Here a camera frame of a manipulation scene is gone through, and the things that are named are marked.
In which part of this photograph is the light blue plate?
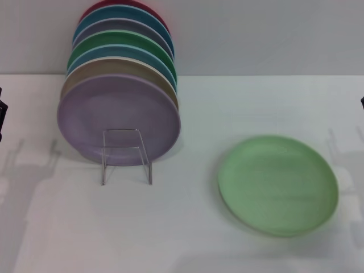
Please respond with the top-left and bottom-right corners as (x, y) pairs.
(65, 43), (178, 94)

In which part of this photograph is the grey plate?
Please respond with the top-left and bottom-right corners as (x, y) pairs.
(72, 18), (175, 62)

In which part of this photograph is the teal blue plate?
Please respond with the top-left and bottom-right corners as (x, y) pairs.
(72, 5), (175, 57)

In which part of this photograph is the red plate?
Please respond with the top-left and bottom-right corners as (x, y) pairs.
(78, 0), (171, 43)

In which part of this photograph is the dark green plate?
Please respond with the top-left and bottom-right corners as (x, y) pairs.
(67, 29), (177, 83)

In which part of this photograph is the lilac plate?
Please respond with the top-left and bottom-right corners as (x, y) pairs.
(56, 73), (181, 167)

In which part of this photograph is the beige plate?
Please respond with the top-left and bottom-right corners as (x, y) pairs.
(59, 56), (180, 114)

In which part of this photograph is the light green plate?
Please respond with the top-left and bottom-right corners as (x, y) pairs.
(218, 134), (340, 237)

